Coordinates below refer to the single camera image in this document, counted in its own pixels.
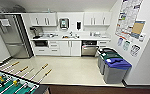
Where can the dish rack with dishes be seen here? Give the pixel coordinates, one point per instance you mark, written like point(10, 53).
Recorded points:
point(49, 35)

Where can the black soap dispenser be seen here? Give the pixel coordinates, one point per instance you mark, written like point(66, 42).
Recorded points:
point(78, 25)

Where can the green recycling bins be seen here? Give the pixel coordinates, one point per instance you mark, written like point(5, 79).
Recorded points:
point(100, 61)

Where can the steel paper towel dispenser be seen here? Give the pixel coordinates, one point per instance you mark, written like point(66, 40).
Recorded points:
point(64, 23)

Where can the steel refrigerator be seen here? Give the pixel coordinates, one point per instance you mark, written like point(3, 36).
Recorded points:
point(12, 36)

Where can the large printed wall chart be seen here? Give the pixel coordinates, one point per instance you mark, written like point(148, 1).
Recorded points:
point(129, 18)

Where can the white drawer stack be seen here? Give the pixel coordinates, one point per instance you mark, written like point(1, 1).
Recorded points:
point(103, 43)
point(54, 47)

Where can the wooden foosball table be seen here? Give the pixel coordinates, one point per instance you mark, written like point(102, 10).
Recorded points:
point(11, 81)

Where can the chrome faucet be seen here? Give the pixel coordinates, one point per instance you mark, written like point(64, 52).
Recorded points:
point(71, 34)

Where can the white single drawer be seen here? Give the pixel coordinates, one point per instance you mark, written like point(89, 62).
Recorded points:
point(41, 51)

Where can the black built-in microwave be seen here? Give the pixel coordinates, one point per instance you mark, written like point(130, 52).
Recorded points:
point(41, 43)

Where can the small pale wall poster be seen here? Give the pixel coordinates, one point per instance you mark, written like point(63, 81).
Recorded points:
point(135, 50)

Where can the small green wall poster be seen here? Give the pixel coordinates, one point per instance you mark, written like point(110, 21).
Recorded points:
point(126, 45)

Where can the green lidded trash bin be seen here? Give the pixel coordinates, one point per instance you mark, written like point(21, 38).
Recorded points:
point(107, 56)

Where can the stainless steel dishwasher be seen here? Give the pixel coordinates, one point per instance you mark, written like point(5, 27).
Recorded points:
point(89, 49)

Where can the small blue wall poster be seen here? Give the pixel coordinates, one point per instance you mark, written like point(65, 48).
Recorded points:
point(120, 42)

